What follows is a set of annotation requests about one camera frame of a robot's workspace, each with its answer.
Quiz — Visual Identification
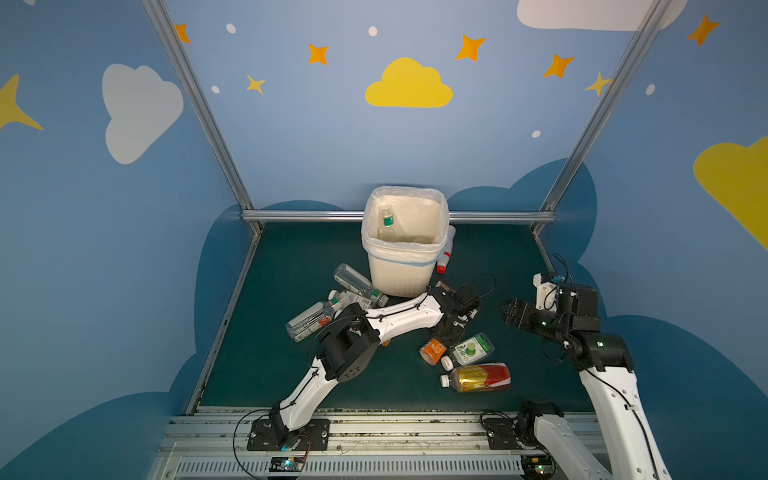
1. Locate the yellow red label bottle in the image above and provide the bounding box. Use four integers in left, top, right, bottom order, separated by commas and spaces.
440, 363, 511, 393

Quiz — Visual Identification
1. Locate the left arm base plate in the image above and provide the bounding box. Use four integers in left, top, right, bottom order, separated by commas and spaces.
246, 419, 331, 451

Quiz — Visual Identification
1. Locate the left controller board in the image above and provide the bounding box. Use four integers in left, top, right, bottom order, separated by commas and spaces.
269, 457, 305, 474

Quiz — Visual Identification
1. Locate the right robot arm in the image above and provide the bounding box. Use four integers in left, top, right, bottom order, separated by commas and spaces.
501, 298, 671, 479

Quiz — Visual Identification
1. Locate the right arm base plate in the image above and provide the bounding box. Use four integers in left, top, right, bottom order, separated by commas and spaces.
479, 416, 539, 450

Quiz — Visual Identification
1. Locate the white plastic trash bin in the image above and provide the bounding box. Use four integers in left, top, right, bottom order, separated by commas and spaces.
361, 186, 450, 298

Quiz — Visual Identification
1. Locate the aluminium rail frame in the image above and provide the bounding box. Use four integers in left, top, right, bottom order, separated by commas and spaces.
149, 407, 610, 479

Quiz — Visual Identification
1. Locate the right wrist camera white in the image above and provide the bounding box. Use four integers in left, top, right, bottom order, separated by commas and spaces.
533, 272, 564, 312

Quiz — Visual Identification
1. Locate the right controller board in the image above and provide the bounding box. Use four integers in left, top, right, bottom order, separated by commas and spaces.
521, 456, 557, 480

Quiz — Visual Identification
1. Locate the orange white milk tea bottle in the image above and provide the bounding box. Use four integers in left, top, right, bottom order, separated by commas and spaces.
419, 338, 447, 366

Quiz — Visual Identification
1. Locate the small clear bottle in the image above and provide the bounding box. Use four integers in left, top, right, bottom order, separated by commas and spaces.
379, 226, 433, 244

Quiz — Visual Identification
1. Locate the white bottle red cap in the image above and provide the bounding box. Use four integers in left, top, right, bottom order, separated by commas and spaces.
436, 225, 456, 275

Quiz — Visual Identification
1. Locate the clear empty bottle green cap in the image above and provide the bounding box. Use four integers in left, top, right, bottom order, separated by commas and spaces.
334, 263, 389, 307

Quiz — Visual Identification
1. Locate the controller board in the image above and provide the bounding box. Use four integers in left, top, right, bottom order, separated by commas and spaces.
269, 457, 305, 474
521, 456, 557, 480

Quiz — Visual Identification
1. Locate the clear bottle green band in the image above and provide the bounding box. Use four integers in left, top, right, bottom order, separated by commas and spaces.
378, 203, 398, 239

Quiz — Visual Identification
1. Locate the green lime label bottle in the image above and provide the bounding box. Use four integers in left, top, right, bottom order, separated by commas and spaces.
440, 333, 495, 372

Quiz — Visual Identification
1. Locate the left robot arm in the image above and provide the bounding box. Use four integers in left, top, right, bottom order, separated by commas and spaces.
268, 285, 480, 443

